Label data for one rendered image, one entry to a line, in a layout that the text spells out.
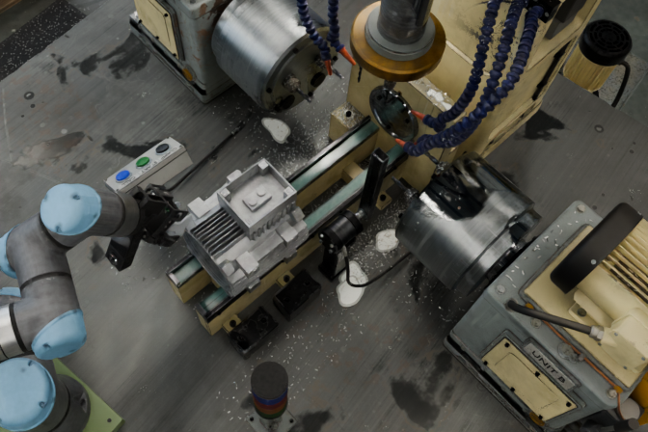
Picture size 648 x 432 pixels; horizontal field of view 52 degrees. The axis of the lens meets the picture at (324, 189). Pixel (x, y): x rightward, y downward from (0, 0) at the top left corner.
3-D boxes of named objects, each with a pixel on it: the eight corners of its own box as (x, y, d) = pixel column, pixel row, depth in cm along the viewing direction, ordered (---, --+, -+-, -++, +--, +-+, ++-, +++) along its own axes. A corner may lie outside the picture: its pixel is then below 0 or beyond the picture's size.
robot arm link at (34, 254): (-2, 298, 99) (53, 262, 96) (-16, 233, 103) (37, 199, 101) (39, 304, 106) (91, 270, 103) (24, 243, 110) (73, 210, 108)
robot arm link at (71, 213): (26, 200, 99) (68, 171, 97) (75, 206, 109) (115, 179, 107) (44, 247, 97) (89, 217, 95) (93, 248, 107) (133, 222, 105)
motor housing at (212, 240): (253, 193, 154) (250, 151, 137) (308, 252, 148) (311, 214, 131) (182, 246, 147) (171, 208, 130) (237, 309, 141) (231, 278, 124)
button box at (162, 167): (178, 152, 148) (168, 134, 145) (194, 163, 143) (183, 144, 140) (113, 198, 142) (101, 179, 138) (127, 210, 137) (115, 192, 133)
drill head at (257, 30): (255, 4, 181) (251, -70, 159) (347, 87, 170) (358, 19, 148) (180, 50, 172) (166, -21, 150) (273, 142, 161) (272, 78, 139)
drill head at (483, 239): (432, 163, 161) (457, 104, 139) (566, 283, 149) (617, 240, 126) (359, 226, 152) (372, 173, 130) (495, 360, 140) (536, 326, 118)
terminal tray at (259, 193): (263, 174, 139) (262, 156, 132) (297, 208, 136) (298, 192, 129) (218, 207, 135) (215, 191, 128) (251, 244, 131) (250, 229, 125)
